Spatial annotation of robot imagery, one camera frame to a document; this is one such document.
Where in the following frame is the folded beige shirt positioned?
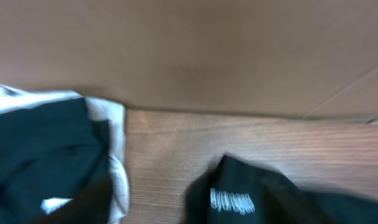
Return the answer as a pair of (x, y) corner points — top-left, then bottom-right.
(0, 84), (129, 224)

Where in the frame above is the brown cardboard back panel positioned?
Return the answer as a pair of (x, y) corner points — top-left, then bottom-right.
(0, 0), (378, 119)

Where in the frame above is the black Sydrogen t-shirt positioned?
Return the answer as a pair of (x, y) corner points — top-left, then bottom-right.
(184, 154), (378, 224)

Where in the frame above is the folded black shirt on stack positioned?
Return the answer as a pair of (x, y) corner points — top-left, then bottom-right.
(0, 98), (113, 223)

